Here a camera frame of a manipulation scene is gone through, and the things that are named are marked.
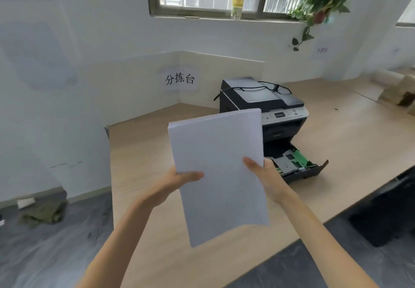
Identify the white paper wall sign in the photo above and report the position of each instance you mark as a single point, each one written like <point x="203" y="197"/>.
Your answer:
<point x="180" y="79"/>

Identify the person's right hand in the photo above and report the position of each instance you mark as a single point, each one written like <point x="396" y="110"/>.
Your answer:
<point x="269" y="180"/>

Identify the person's left hand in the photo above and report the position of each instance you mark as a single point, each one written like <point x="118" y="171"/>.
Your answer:
<point x="162" y="188"/>

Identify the person's right thumb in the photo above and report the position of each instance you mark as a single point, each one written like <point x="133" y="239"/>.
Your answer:
<point x="253" y="165"/>

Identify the green hanging potted plant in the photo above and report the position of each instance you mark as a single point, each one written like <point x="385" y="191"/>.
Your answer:
<point x="319" y="3"/>

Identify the black chair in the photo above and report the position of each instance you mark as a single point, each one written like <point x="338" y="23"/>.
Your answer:
<point x="385" y="213"/>

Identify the yellow capped clear bottle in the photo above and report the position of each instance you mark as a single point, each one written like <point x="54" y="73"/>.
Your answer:
<point x="237" y="6"/>

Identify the white crumpled paper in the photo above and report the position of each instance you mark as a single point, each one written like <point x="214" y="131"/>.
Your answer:
<point x="26" y="202"/>

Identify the stack of white paper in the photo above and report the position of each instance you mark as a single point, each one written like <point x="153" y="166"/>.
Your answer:
<point x="219" y="174"/>

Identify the person's left forearm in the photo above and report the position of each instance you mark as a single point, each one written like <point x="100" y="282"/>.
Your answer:
<point x="121" y="242"/>

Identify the person's right forearm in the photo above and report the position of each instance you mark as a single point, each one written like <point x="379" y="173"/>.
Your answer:
<point x="321" y="242"/>

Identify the person's left thumb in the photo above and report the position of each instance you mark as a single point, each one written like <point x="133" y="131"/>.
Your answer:
<point x="191" y="176"/>

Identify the black and grey printer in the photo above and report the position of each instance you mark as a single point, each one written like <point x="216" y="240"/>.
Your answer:
<point x="272" y="109"/>

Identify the green cloth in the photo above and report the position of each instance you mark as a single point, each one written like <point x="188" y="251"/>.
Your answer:
<point x="43" y="213"/>

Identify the cardboard boxes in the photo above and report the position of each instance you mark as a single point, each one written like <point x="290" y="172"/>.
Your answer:
<point x="397" y="91"/>

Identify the black printer paper tray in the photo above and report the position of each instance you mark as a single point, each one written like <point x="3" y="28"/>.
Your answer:
<point x="296" y="164"/>

